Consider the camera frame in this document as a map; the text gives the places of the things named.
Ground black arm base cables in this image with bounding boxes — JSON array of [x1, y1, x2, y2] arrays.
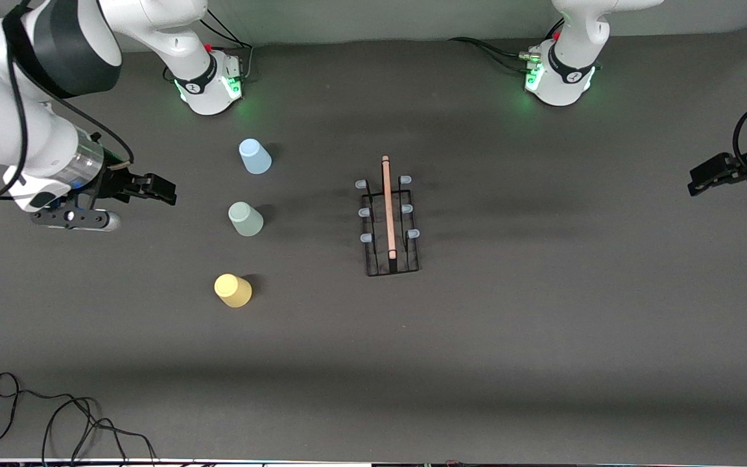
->
[[447, 18, 544, 75], [163, 5, 255, 85]]

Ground light blue plastic cup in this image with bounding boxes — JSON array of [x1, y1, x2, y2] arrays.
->
[[238, 138, 272, 175]]

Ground loose black cable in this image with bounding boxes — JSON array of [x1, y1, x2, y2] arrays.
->
[[0, 372, 158, 465]]

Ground black wire cup holder rack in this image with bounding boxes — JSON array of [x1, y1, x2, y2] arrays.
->
[[355, 155, 421, 278]]

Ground black left arm base cables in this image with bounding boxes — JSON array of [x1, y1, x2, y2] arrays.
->
[[447, 18, 544, 75]]

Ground dark grey table mat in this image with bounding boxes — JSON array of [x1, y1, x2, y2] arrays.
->
[[0, 26, 747, 465]]

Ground black right arm wrist cable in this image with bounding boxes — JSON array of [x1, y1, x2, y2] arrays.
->
[[0, 0, 136, 200]]

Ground black right arm base cables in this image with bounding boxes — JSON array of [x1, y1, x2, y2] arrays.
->
[[163, 5, 255, 85]]

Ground yellow plastic cup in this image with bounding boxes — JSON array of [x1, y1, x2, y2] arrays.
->
[[213, 273, 253, 309]]

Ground pale green plastic cup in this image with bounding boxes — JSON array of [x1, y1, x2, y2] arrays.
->
[[228, 201, 265, 237]]

